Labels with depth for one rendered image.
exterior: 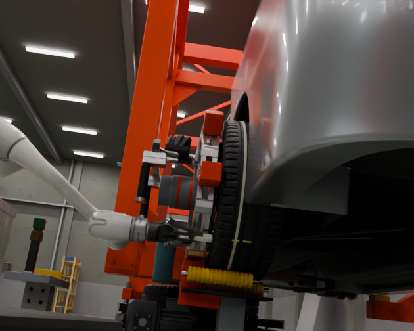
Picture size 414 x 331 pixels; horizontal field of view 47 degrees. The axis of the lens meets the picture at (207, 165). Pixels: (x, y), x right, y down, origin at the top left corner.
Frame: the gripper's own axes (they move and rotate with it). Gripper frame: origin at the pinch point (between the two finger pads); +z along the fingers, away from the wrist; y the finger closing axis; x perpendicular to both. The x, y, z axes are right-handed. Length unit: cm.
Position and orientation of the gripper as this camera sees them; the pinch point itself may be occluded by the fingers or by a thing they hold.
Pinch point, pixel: (202, 237)
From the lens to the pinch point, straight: 175.1
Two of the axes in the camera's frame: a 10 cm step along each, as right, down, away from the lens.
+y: 1.5, -8.8, -4.5
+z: 9.9, 1.3, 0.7
